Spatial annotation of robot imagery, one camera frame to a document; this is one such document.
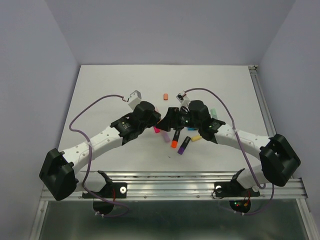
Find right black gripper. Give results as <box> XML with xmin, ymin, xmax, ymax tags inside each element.
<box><xmin>155</xmin><ymin>107</ymin><xmax>201</xmax><ymax>133</ymax></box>

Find pink black highlighter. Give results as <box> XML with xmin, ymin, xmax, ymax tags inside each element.
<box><xmin>153</xmin><ymin>126</ymin><xmax>160</xmax><ymax>134</ymax></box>

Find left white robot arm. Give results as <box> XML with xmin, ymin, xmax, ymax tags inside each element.
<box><xmin>39</xmin><ymin>101</ymin><xmax>161</xmax><ymax>201</ymax></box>

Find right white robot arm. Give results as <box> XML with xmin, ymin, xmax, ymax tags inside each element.
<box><xmin>156</xmin><ymin>100</ymin><xmax>301</xmax><ymax>195</ymax></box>

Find orange pen cap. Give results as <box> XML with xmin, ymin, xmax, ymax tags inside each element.
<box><xmin>163</xmin><ymin>93</ymin><xmax>169</xmax><ymax>101</ymax></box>

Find pastel lilac highlighter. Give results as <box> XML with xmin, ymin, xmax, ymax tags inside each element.
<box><xmin>161</xmin><ymin>131</ymin><xmax>171</xmax><ymax>143</ymax></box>

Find orange black highlighter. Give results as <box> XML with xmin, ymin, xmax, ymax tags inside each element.
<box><xmin>171</xmin><ymin>129</ymin><xmax>181</xmax><ymax>149</ymax></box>

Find purple black highlighter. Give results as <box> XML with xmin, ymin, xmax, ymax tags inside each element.
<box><xmin>177</xmin><ymin>136</ymin><xmax>191</xmax><ymax>155</ymax></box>

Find pastel yellow highlighter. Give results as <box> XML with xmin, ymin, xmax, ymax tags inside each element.
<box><xmin>191</xmin><ymin>135</ymin><xmax>202</xmax><ymax>142</ymax></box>

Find pastel green highlighter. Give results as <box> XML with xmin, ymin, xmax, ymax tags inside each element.
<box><xmin>210</xmin><ymin>108</ymin><xmax>218</xmax><ymax>119</ymax></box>

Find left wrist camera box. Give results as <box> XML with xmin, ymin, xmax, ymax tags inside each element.
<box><xmin>127</xmin><ymin>90</ymin><xmax>142</xmax><ymax>110</ymax></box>

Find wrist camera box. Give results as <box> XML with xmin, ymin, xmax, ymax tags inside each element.
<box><xmin>176</xmin><ymin>91</ymin><xmax>190</xmax><ymax>108</ymax></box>
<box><xmin>127</xmin><ymin>90</ymin><xmax>142</xmax><ymax>110</ymax></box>

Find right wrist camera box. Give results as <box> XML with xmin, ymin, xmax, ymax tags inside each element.
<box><xmin>176</xmin><ymin>91</ymin><xmax>190</xmax><ymax>108</ymax></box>

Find aluminium front rail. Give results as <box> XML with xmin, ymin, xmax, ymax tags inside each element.
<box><xmin>41</xmin><ymin>171</ymin><xmax>308</xmax><ymax>201</ymax></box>

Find aluminium rail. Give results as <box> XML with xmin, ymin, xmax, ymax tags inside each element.
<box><xmin>41</xmin><ymin>171</ymin><xmax>308</xmax><ymax>201</ymax></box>
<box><xmin>248</xmin><ymin>65</ymin><xmax>277</xmax><ymax>136</ymax></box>

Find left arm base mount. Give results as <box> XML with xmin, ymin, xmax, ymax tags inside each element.
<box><xmin>81</xmin><ymin>170</ymin><xmax>129</xmax><ymax>218</ymax></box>

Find aluminium right rail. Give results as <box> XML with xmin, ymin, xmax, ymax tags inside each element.
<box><xmin>248</xmin><ymin>65</ymin><xmax>277</xmax><ymax>136</ymax></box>

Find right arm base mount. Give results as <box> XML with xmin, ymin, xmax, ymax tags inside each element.
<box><xmin>211</xmin><ymin>168</ymin><xmax>261</xmax><ymax>215</ymax></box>

